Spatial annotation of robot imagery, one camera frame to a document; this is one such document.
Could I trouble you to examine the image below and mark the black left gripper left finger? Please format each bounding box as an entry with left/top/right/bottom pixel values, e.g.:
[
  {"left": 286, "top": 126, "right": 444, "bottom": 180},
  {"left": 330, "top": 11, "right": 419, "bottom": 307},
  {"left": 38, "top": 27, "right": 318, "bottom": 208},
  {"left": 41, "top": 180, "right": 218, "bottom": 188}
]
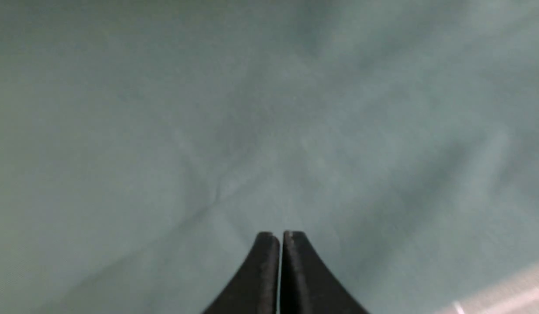
[{"left": 204, "top": 231, "right": 281, "bottom": 314}]

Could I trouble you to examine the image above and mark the green long-sleeve top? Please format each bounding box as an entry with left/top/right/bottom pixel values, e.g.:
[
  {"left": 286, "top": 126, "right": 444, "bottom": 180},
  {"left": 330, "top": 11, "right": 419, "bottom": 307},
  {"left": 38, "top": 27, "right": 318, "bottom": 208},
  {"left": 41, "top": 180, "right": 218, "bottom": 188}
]
[{"left": 0, "top": 0, "right": 539, "bottom": 314}]

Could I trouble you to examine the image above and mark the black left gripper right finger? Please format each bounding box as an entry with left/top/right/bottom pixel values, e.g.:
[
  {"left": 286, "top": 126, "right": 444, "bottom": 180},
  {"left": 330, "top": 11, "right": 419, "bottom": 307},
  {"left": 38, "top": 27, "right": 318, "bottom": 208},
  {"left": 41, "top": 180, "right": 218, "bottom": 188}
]
[{"left": 280, "top": 231, "right": 368, "bottom": 314}]

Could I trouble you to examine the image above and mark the grey checked tablecloth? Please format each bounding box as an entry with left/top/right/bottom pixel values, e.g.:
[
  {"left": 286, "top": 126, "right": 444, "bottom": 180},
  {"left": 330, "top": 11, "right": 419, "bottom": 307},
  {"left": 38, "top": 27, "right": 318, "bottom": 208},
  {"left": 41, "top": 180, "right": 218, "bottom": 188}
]
[{"left": 439, "top": 263, "right": 539, "bottom": 314}]

